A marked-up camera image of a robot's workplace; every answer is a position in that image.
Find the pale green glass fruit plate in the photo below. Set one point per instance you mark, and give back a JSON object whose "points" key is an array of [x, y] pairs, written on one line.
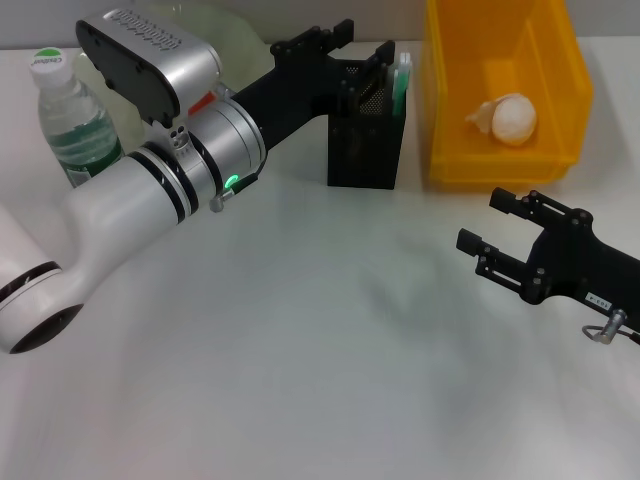
{"points": [[245, 50]]}

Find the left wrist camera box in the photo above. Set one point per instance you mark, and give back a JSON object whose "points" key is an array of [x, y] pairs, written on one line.
{"points": [[150, 65]]}

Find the white paper ball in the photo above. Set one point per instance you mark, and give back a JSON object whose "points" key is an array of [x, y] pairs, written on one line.
{"points": [[515, 120]]}

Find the mint green pen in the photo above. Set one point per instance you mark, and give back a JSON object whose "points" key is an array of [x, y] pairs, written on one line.
{"points": [[401, 85]]}

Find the clear green-label water bottle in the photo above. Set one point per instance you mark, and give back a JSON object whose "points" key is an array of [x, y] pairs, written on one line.
{"points": [[75, 125]]}

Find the black mesh pen holder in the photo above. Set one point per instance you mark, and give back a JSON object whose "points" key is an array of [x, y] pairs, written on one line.
{"points": [[367, 160]]}

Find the red-orange fruit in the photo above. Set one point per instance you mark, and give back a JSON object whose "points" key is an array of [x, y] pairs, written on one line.
{"points": [[202, 102]]}

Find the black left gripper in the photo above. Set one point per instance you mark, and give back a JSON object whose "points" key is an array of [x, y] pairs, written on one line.
{"points": [[295, 90]]}

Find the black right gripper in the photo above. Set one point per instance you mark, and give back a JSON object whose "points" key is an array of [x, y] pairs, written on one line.
{"points": [[585, 260]]}

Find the yellow plastic bin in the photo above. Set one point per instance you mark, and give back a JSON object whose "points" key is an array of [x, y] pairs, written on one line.
{"points": [[500, 165]]}

